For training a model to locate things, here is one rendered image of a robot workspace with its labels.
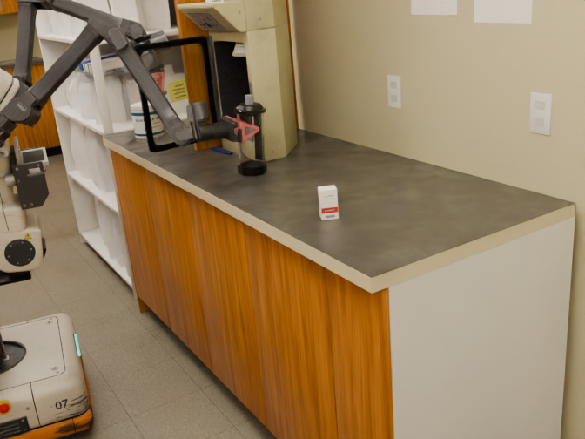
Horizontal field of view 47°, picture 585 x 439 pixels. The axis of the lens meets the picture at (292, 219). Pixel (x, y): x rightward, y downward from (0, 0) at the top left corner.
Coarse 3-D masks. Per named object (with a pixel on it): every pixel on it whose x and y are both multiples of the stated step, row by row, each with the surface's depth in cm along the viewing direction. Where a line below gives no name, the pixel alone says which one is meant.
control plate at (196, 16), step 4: (192, 16) 246; (196, 16) 243; (200, 16) 240; (204, 16) 238; (208, 16) 235; (196, 20) 248; (200, 20) 245; (204, 20) 242; (208, 20) 239; (212, 20) 236; (200, 24) 250; (212, 24) 241; (220, 24) 236; (204, 28) 252; (208, 28) 248; (212, 28) 245; (216, 28) 242; (220, 28) 239; (224, 28) 237
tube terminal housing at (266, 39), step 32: (224, 0) 240; (256, 0) 230; (224, 32) 246; (256, 32) 233; (288, 32) 255; (256, 64) 236; (288, 64) 255; (256, 96) 239; (288, 96) 255; (288, 128) 256
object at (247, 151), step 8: (264, 112) 226; (240, 120) 225; (248, 120) 224; (256, 120) 225; (248, 128) 225; (256, 136) 227; (264, 136) 231; (240, 144) 229; (248, 144) 227; (256, 144) 228; (264, 144) 231; (240, 152) 230; (248, 152) 228; (256, 152) 229; (264, 152) 232; (240, 160) 231; (248, 160) 229; (256, 160) 229; (264, 160) 232
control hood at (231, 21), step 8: (184, 8) 244; (192, 8) 237; (200, 8) 232; (208, 8) 227; (216, 8) 223; (224, 8) 224; (232, 8) 226; (240, 8) 228; (216, 16) 230; (224, 16) 225; (232, 16) 227; (240, 16) 228; (224, 24) 233; (232, 24) 228; (240, 24) 229
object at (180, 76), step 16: (176, 48) 250; (192, 48) 254; (160, 64) 248; (176, 64) 251; (192, 64) 255; (160, 80) 249; (176, 80) 253; (192, 80) 257; (176, 96) 254; (192, 96) 258; (208, 96) 262; (176, 112) 256; (160, 128) 253; (192, 128) 262; (160, 144) 255
